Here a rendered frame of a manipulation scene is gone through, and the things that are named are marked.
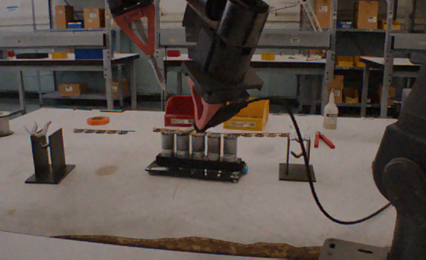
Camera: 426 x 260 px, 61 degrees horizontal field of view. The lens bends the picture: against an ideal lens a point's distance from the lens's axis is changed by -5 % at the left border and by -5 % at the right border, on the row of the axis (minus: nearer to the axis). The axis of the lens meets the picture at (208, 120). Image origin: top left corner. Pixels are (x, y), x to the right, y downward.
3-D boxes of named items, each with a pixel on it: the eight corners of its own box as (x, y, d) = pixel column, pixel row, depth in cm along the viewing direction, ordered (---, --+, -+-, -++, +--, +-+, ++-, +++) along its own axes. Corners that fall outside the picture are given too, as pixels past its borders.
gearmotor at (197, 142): (203, 164, 65) (203, 136, 64) (189, 163, 66) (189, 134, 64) (207, 160, 67) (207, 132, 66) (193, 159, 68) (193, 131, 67)
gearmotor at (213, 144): (219, 166, 64) (219, 137, 63) (205, 165, 65) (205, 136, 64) (222, 161, 67) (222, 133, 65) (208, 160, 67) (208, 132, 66)
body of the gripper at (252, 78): (178, 71, 52) (190, 23, 47) (238, 68, 57) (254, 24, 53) (198, 100, 48) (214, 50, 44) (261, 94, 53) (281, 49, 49)
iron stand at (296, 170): (278, 193, 64) (280, 160, 57) (279, 153, 70) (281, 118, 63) (313, 195, 63) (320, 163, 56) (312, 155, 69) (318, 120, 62)
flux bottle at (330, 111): (330, 130, 91) (333, 90, 89) (319, 127, 94) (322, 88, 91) (338, 128, 93) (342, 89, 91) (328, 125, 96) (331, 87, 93)
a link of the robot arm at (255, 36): (198, 30, 49) (213, -21, 45) (230, 26, 53) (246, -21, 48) (232, 58, 46) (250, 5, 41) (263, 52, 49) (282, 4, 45)
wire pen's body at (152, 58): (157, 83, 64) (131, 21, 60) (166, 80, 64) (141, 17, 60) (157, 85, 62) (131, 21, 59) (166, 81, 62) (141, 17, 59)
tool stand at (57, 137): (35, 198, 63) (8, 160, 55) (50, 151, 69) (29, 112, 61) (66, 198, 63) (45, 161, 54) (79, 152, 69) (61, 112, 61)
